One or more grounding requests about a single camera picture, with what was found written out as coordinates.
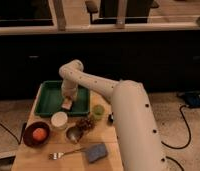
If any black cable left floor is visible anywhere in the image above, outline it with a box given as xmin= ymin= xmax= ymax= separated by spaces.
xmin=0 ymin=118 xmax=28 ymax=146

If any black cable on floor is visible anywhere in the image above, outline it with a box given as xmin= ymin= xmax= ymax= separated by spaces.
xmin=161 ymin=104 xmax=193 ymax=171

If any small metal bowl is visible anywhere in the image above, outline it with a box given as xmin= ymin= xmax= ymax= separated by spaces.
xmin=66 ymin=126 xmax=83 ymax=143

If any green plastic tray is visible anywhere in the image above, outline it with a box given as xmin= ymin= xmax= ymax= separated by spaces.
xmin=35 ymin=80 xmax=90 ymax=117

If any bunch of dark grapes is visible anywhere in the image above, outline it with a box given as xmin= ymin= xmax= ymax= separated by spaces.
xmin=76 ymin=117 xmax=95 ymax=132

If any blue sponge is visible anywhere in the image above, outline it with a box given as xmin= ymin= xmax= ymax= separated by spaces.
xmin=85 ymin=143 xmax=108 ymax=163

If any green cup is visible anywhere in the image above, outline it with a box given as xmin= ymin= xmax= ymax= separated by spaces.
xmin=92 ymin=105 xmax=105 ymax=120

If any metal fork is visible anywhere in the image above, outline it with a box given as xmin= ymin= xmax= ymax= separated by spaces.
xmin=48 ymin=148 xmax=85 ymax=160

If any blue black floor device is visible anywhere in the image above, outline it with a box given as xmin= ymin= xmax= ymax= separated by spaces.
xmin=178 ymin=92 xmax=200 ymax=108

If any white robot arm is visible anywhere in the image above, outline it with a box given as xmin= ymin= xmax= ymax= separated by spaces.
xmin=59 ymin=60 xmax=169 ymax=171

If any small eraser block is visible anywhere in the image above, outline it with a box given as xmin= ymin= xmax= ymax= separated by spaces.
xmin=61 ymin=99 xmax=73 ymax=110

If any white cup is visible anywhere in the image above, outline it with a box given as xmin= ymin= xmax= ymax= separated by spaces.
xmin=51 ymin=112 xmax=68 ymax=130

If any small black object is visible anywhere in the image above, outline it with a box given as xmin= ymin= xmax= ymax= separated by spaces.
xmin=108 ymin=114 xmax=114 ymax=124

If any orange fruit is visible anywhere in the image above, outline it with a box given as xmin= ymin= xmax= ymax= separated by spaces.
xmin=32 ymin=128 xmax=47 ymax=141

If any dark red bowl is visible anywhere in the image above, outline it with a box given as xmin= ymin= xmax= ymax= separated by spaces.
xmin=23 ymin=121 xmax=50 ymax=148

